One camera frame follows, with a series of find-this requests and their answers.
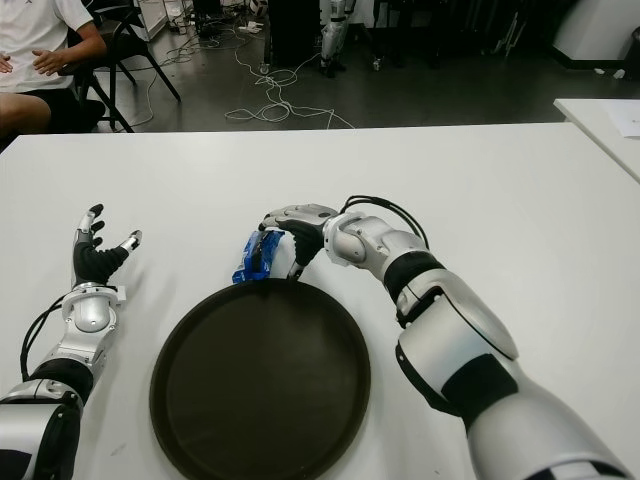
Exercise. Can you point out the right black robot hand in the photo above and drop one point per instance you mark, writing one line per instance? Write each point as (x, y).
(305, 235)

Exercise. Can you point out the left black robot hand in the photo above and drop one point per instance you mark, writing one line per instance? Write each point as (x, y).
(90, 260)

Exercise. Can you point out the blue Oreo packet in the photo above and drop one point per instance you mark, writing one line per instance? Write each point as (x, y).
(260, 255)

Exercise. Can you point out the round dark brown tray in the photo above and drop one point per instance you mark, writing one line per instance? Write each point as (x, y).
(260, 380)

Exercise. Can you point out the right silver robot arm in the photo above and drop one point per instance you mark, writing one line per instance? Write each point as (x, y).
(450, 320)

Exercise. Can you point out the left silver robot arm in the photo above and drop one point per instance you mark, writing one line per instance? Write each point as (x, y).
(87, 315)

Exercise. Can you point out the small white floor object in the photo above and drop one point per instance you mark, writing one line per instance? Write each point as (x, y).
(377, 64)

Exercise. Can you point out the black cabinet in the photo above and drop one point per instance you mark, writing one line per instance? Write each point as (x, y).
(295, 30)

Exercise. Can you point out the white power strip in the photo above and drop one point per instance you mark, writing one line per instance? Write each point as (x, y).
(251, 27)

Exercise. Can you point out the black folding chair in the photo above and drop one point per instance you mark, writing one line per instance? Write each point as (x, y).
(125, 35)

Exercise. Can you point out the seated person in white shirt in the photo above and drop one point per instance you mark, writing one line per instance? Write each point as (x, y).
(30, 30)

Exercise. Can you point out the white board panel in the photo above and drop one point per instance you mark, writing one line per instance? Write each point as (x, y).
(150, 17)

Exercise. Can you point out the white side table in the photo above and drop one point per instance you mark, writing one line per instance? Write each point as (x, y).
(595, 125)

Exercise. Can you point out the white paper sheet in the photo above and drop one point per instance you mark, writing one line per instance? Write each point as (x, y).
(627, 122)

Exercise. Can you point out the white machine housing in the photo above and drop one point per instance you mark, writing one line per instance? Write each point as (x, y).
(595, 30)

